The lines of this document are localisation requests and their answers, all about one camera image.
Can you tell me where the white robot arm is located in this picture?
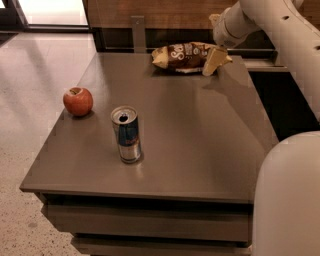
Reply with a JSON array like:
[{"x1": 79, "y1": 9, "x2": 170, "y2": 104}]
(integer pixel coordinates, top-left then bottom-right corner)
[{"x1": 209, "y1": 0, "x2": 320, "y2": 256}]

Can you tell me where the left metal wall bracket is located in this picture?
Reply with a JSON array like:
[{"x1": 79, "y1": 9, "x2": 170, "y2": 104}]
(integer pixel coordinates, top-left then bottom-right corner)
[{"x1": 131, "y1": 16, "x2": 147, "y2": 53}]

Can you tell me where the red bull can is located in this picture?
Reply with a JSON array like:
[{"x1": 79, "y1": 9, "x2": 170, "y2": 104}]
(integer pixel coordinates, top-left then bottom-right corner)
[{"x1": 111, "y1": 106, "x2": 141, "y2": 163}]

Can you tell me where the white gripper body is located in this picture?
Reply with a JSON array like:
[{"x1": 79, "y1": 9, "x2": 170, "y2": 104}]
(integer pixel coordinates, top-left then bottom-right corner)
[{"x1": 213, "y1": 6, "x2": 260, "y2": 48}]

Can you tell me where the red apple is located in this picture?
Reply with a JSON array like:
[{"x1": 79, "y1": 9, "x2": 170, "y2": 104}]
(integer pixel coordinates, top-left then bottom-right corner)
[{"x1": 63, "y1": 87, "x2": 93, "y2": 117}]

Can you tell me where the brown chip bag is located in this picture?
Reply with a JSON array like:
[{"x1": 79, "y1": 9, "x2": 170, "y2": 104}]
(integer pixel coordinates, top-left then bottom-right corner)
[{"x1": 150, "y1": 41, "x2": 233, "y2": 74}]

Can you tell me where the grey drawer cabinet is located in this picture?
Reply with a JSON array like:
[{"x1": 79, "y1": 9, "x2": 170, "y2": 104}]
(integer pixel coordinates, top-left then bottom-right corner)
[{"x1": 21, "y1": 53, "x2": 277, "y2": 256}]

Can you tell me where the grey side shelf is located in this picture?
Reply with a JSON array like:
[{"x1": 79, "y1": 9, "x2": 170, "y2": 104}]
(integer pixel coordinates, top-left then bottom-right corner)
[{"x1": 242, "y1": 49, "x2": 288, "y2": 72}]

